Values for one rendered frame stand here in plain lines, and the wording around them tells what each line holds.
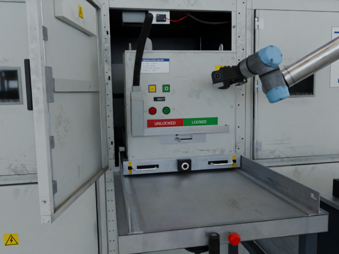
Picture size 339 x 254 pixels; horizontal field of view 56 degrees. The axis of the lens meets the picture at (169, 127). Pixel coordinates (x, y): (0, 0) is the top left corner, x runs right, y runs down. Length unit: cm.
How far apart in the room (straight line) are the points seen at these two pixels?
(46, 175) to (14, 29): 78
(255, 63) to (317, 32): 69
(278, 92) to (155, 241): 64
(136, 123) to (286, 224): 64
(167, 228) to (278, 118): 97
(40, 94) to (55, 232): 86
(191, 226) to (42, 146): 46
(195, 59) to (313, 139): 79
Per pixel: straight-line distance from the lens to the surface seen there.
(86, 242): 162
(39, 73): 90
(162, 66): 136
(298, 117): 175
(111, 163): 152
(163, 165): 141
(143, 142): 138
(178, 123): 139
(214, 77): 125
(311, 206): 109
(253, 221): 97
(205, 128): 139
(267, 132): 167
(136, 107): 124
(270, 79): 116
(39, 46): 90
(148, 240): 90
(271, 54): 115
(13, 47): 152
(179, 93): 138
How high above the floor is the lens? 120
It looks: 7 degrees down
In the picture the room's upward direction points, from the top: 1 degrees counter-clockwise
